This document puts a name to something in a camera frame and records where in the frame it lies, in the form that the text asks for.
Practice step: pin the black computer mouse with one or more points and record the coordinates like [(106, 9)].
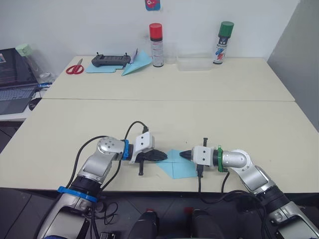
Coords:
[(35, 104)]

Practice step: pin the red capped spray can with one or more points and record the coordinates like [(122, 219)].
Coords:
[(157, 47)]

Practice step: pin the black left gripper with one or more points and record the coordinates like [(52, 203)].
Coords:
[(141, 167)]

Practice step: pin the clear plastic container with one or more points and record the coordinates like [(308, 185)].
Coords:
[(193, 63)]

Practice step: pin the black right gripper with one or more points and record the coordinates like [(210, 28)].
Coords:
[(205, 142)]

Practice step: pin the blue left wrist clamp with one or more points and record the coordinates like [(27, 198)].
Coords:
[(126, 149)]

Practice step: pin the flat light blue paper sheet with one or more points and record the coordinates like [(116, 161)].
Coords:
[(99, 69)]

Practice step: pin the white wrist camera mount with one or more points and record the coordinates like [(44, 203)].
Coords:
[(143, 143), (202, 155)]

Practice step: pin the light blue paper airplane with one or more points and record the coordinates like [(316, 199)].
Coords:
[(138, 63)]

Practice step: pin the green right wrist clamp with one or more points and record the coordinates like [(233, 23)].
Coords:
[(219, 159)]

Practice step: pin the small blue object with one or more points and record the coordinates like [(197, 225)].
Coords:
[(45, 84)]

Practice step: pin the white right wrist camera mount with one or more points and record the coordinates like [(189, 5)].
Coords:
[(202, 155)]

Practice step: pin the small black box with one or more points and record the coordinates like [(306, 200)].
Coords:
[(108, 235)]

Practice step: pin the dark grey remote controller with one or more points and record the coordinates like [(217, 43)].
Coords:
[(111, 60)]

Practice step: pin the blue red wall sticker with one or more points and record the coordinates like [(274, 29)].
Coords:
[(152, 5)]

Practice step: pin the green capped spray can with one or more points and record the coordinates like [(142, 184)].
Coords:
[(223, 44)]

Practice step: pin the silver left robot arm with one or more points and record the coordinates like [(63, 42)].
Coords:
[(99, 161)]

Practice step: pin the clear bottle with green cap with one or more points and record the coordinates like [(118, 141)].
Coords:
[(23, 50)]

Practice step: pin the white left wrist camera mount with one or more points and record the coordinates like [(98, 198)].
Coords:
[(143, 143)]

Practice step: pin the dark open laptop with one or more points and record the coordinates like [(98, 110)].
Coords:
[(12, 72)]

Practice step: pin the dark rounded shape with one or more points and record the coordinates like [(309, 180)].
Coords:
[(207, 225), (144, 226)]

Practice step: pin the light blue paper sheet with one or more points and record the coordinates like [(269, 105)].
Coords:
[(178, 168), (99, 69)]

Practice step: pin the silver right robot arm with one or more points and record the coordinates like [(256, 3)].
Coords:
[(246, 171)]

